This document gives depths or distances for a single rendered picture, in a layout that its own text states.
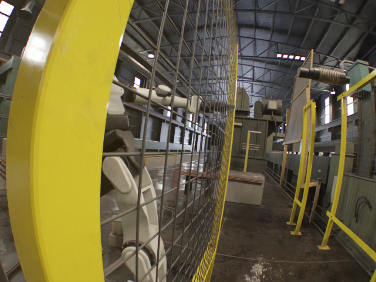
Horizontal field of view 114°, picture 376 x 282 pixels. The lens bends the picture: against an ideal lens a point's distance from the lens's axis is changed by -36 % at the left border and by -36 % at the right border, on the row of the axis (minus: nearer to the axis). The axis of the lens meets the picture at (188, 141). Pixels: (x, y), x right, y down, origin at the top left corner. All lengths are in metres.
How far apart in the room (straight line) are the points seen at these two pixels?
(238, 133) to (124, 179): 4.09
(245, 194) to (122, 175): 3.40
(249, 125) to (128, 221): 4.13
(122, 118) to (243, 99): 4.18
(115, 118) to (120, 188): 0.26
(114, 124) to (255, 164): 4.05
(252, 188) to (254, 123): 1.61
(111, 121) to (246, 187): 3.40
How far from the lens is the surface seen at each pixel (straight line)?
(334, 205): 2.45
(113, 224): 1.89
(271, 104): 4.72
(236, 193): 3.88
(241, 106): 4.73
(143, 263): 0.72
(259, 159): 4.53
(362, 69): 2.72
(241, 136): 4.53
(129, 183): 0.63
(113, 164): 0.65
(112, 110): 0.71
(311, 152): 2.63
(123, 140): 0.69
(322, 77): 2.45
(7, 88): 8.85
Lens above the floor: 1.07
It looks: 1 degrees up
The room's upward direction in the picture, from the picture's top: 6 degrees clockwise
